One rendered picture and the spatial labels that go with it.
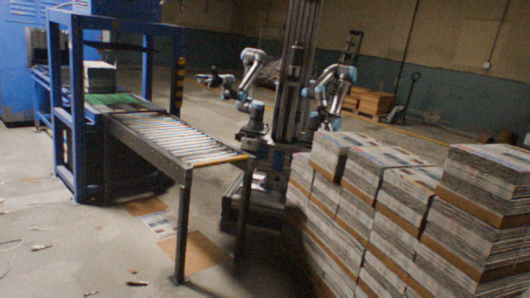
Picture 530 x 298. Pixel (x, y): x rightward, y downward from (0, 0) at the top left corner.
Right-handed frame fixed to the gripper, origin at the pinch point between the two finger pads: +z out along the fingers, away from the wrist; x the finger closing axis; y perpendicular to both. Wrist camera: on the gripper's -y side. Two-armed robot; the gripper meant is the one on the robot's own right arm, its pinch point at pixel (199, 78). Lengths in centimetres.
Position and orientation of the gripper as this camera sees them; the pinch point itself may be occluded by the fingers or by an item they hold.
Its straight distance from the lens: 275.1
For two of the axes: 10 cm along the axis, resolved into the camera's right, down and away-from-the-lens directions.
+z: -5.9, 1.8, -7.9
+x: -7.7, -4.1, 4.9
